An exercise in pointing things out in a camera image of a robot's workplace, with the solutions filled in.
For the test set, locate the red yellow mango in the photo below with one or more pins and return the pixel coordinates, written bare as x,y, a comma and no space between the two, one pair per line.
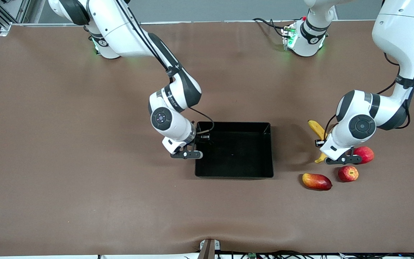
316,181

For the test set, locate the brown table mat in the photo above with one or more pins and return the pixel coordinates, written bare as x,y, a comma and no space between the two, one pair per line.
120,198

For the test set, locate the red peach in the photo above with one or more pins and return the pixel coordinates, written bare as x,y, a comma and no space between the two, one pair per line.
368,154

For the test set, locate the black plastic tray box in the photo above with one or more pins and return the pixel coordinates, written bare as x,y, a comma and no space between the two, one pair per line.
235,158

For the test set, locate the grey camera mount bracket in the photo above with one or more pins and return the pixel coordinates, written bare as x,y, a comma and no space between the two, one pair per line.
208,248

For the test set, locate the yellow banana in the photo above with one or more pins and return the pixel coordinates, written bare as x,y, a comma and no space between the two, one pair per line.
316,127

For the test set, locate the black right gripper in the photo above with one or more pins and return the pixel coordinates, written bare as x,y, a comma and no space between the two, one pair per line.
200,138

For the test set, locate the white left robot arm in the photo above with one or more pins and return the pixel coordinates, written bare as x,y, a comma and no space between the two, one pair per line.
397,28

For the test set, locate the small red yellow apple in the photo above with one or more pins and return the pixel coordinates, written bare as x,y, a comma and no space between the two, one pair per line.
348,173

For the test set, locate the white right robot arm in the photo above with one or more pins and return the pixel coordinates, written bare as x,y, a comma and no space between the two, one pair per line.
128,28

